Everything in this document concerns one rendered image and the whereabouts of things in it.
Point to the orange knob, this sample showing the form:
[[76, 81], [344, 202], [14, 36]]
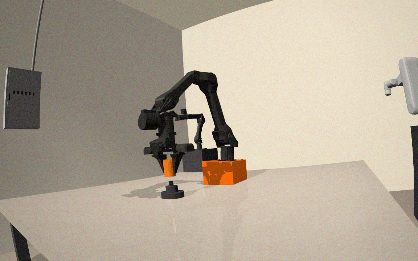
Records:
[[168, 168]]

